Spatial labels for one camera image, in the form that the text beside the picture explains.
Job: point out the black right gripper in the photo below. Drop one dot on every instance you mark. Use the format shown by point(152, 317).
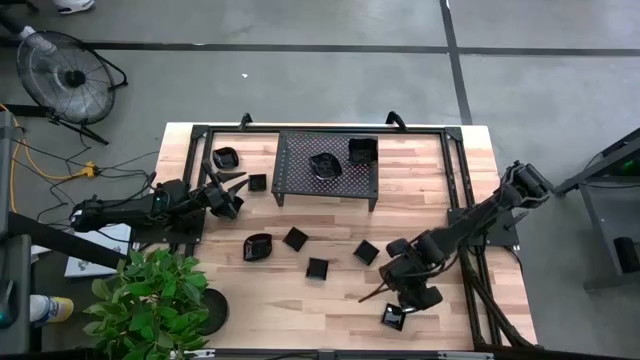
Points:
point(410, 285)

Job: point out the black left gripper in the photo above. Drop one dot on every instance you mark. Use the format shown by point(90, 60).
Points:
point(222, 200)

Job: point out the small black square plate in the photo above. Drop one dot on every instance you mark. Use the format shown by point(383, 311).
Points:
point(317, 269)
point(392, 321)
point(366, 252)
point(257, 182)
point(295, 239)

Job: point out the deep black square plate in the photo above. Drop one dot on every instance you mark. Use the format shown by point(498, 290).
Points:
point(363, 150)

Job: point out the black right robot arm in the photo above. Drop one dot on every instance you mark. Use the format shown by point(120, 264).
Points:
point(465, 225)

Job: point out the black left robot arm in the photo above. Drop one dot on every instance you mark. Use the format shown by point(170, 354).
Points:
point(125, 210)

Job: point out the black oval mini plate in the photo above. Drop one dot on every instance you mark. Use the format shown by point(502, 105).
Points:
point(226, 159)

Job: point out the black perforated metal shelf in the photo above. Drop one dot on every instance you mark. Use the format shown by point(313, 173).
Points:
point(300, 150)

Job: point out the large green potted plant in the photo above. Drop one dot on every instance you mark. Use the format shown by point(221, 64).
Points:
point(150, 305)

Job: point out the white printed sheet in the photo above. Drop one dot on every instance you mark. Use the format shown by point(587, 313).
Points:
point(95, 262)

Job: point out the black diagonal beam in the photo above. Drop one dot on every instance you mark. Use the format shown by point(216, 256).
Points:
point(60, 241)

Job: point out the black floor fan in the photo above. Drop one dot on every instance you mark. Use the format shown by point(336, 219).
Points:
point(75, 78)

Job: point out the white yellow spray can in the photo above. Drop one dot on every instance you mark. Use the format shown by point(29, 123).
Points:
point(52, 309)

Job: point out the person's white shoe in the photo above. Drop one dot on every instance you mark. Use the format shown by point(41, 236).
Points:
point(30, 36)
point(75, 5)

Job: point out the black box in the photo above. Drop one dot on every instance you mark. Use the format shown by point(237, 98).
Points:
point(627, 255)

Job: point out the grey equipment cart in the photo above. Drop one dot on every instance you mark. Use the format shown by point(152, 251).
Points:
point(12, 280)

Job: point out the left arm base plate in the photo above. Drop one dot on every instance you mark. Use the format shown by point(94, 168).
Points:
point(147, 236)

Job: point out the black metal table frame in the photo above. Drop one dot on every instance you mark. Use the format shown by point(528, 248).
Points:
point(325, 129)

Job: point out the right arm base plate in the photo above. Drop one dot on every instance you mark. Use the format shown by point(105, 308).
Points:
point(505, 236)

